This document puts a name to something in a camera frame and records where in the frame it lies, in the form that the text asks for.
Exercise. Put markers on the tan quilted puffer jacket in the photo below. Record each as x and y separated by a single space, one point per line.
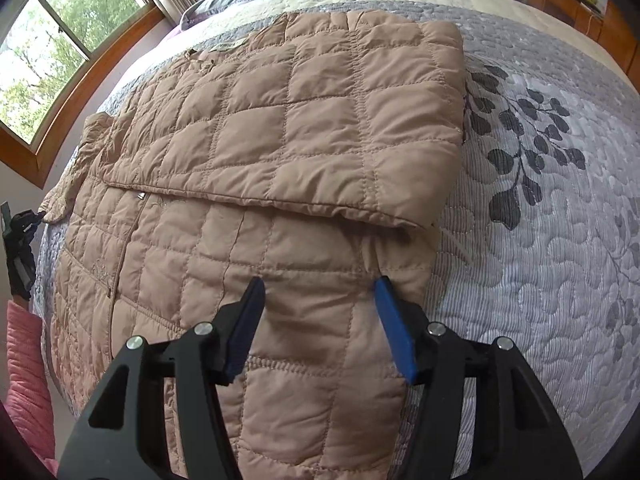
300 125

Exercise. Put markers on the wooden-framed window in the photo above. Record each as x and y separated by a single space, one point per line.
65 45

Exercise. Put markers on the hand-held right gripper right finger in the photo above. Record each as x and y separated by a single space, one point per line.
395 325

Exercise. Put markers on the wooden dresser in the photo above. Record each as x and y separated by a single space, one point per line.
565 5

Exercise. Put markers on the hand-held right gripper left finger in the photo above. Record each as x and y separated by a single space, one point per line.
245 325

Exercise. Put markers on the grey leaf-print quilted bedspread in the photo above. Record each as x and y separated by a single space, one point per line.
525 260

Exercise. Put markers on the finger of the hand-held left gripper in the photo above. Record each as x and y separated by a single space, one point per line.
25 222

